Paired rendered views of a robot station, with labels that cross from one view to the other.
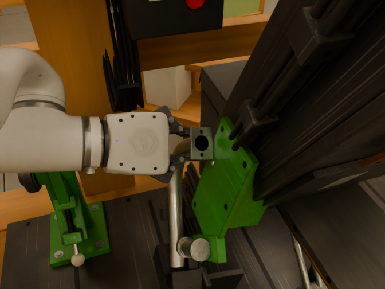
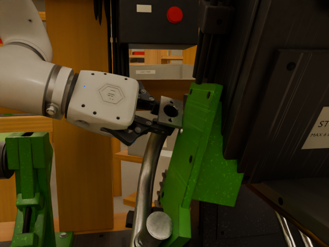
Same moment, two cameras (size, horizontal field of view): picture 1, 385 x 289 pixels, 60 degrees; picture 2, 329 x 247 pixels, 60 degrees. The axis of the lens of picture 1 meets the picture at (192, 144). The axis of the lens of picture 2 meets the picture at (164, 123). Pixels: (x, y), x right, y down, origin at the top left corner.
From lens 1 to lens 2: 32 cm
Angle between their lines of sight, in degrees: 32
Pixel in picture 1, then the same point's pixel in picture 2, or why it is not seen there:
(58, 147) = (25, 70)
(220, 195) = (186, 154)
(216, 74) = not seen: hidden behind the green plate
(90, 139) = (58, 73)
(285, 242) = not seen: outside the picture
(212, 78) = not seen: hidden behind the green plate
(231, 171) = (196, 117)
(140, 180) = (119, 224)
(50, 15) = (62, 37)
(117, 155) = (81, 97)
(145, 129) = (115, 85)
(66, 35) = (72, 55)
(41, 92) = (28, 39)
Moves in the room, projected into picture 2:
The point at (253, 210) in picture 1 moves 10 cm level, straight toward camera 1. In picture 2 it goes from (225, 175) to (206, 204)
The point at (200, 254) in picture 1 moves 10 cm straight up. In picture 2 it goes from (159, 229) to (158, 156)
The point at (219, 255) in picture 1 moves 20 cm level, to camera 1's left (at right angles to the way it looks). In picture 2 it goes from (182, 227) to (35, 216)
